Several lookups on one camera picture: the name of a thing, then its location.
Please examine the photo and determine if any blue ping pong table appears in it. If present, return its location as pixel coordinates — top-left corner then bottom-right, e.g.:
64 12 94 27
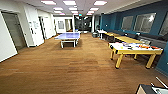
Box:
54 31 82 49

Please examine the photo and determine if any small white table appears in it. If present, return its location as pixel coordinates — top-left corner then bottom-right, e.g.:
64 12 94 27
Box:
96 29 108 40

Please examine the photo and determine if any long yellow wooden table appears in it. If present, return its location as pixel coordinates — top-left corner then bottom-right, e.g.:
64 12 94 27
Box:
114 35 143 46
105 31 121 42

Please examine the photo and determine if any ceiling light panel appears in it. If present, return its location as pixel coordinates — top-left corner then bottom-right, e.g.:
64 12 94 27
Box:
52 7 64 12
89 7 101 12
93 0 109 6
40 0 57 6
67 6 79 11
62 0 78 6

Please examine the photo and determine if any yellow air hockey table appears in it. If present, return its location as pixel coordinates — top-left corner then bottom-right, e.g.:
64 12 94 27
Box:
108 41 165 70

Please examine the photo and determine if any dark grey sofa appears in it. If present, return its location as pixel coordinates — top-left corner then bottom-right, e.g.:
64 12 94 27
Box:
139 31 168 48

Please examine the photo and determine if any glass wall window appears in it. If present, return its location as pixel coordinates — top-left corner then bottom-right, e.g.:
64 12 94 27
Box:
121 15 135 31
158 12 168 37
133 12 157 34

